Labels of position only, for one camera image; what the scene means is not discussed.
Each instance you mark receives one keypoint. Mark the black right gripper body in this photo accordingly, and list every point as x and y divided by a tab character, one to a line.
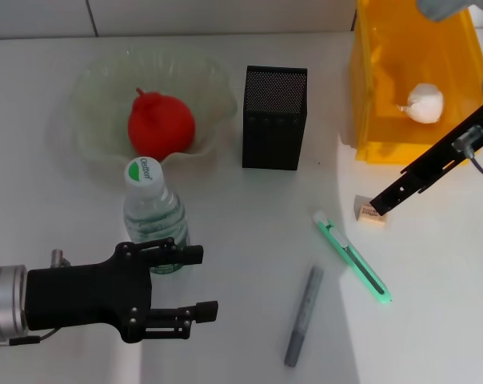
437	160

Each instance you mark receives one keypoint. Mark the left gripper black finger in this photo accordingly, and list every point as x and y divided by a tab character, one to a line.
185	255
205	312

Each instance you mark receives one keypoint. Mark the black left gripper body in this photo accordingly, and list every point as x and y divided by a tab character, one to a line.
85	296

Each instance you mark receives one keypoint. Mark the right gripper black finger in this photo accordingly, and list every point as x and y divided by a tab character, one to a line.
389	198

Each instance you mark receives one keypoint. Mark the beige eraser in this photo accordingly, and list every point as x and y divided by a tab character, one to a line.
371	222

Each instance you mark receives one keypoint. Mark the clear green-label water bottle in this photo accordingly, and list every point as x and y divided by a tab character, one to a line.
153	208

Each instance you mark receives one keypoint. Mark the white paper ball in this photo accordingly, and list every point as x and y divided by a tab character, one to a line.
423	102

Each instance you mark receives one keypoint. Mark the green utility knife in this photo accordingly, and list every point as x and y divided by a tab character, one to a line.
345	248

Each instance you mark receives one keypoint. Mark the grey marker pen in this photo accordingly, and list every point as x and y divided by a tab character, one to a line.
305	308

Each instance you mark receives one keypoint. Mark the black mesh pen holder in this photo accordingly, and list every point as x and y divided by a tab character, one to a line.
273	132

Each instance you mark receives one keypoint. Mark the green glass fruit bowl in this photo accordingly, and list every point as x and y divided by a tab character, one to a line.
209	100

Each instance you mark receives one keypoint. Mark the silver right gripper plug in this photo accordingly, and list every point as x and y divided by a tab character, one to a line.
465	140

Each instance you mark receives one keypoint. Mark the yellow plastic bin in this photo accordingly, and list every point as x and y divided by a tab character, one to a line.
405	60

